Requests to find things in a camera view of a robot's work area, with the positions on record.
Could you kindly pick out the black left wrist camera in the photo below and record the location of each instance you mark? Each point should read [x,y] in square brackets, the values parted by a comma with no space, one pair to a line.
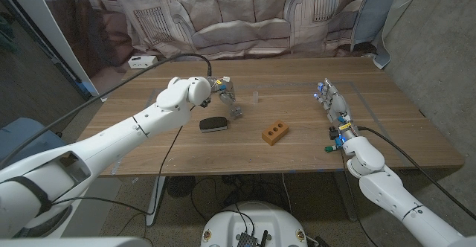
[205,103]

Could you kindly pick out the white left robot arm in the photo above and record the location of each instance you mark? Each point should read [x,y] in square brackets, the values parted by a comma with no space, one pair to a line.
[111,143]

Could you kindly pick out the blue bin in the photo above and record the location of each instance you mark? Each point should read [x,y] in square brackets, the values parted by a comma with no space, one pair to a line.
[22,139]

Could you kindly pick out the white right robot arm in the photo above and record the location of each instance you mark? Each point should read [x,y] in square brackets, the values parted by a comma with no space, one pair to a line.
[398,198]

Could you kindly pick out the white power strip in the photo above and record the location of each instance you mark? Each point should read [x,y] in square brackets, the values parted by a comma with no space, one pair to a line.
[143,62]

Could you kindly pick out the white table leg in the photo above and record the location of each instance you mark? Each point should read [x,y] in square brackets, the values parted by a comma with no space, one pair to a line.
[154,206]

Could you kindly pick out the small clear plastic tube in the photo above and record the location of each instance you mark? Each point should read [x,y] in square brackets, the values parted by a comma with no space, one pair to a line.
[255,97]

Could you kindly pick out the black board eraser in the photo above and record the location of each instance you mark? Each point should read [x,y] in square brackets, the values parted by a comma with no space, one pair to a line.
[213,124]

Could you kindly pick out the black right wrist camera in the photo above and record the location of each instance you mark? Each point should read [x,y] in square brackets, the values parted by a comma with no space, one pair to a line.
[333,132]

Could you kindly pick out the green marker pen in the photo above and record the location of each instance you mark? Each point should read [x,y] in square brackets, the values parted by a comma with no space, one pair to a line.
[330,149]

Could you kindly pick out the black round fan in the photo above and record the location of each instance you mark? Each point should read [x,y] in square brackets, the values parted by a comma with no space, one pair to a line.
[181,186]

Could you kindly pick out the brown block with holes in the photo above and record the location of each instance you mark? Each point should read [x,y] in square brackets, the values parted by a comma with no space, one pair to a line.
[275,132]

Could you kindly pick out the black torso electronics module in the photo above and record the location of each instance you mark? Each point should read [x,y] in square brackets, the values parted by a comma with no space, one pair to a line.
[245,239]

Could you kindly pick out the printed sofa backdrop cloth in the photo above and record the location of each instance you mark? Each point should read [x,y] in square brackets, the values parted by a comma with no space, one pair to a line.
[241,16]

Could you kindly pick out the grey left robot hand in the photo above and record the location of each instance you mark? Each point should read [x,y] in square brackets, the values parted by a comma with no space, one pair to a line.
[227,90]

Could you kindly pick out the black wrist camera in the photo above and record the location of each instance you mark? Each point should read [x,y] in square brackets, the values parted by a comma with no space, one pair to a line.
[205,103]
[333,132]

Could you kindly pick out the silver paper clamp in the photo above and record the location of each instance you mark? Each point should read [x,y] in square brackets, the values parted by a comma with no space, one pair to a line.
[236,114]

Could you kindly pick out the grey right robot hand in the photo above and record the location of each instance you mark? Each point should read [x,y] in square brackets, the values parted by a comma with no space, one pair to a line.
[340,103]

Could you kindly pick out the white pillar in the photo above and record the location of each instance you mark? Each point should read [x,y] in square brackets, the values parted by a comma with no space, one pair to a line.
[50,27]

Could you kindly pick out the grey table leg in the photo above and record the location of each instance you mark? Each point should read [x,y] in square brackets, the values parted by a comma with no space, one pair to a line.
[346,198]

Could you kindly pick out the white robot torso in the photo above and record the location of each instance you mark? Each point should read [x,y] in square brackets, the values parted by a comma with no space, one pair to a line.
[230,224]

